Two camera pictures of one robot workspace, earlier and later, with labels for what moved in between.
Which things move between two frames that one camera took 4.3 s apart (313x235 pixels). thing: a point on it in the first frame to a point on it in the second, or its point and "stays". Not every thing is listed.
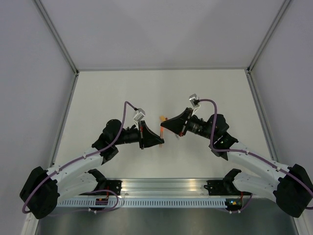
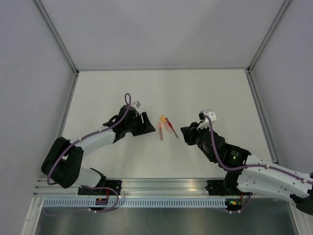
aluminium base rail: (168, 189) stays
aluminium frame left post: (57, 35) stays
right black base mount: (225, 187) stays
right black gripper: (176, 124) to (190, 132)
